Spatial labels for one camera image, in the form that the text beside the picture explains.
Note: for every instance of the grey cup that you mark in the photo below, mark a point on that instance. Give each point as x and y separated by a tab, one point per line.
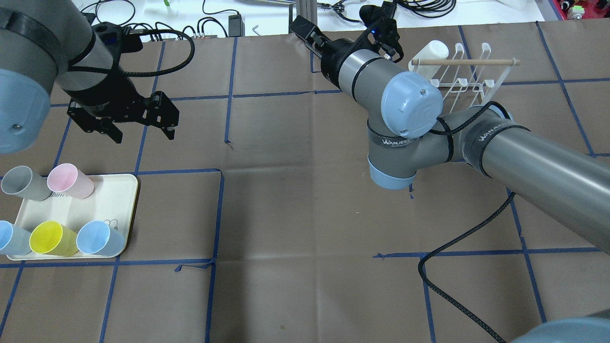
23	182

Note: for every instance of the cream serving tray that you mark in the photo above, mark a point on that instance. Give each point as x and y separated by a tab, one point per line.
113	201

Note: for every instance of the black power adapter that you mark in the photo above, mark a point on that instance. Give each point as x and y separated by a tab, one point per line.
235	26

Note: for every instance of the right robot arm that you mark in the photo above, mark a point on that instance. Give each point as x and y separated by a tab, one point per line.
408	132

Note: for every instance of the white wire cup rack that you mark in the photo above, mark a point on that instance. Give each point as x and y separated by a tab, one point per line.
466	81

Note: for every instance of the yellow cup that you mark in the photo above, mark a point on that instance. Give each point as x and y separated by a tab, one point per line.
53	238

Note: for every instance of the white ikea cup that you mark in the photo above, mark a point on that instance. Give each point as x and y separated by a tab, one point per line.
434	50

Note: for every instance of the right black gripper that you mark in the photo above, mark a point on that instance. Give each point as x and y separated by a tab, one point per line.
332	56

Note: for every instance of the light blue cup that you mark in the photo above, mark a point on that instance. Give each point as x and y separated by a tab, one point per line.
14	240
101	238

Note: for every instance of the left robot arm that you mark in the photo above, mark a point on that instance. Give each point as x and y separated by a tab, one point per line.
48	42

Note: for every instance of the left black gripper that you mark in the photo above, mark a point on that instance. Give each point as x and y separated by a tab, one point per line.
106	99

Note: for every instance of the pink cup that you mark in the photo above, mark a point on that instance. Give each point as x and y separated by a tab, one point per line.
68	180

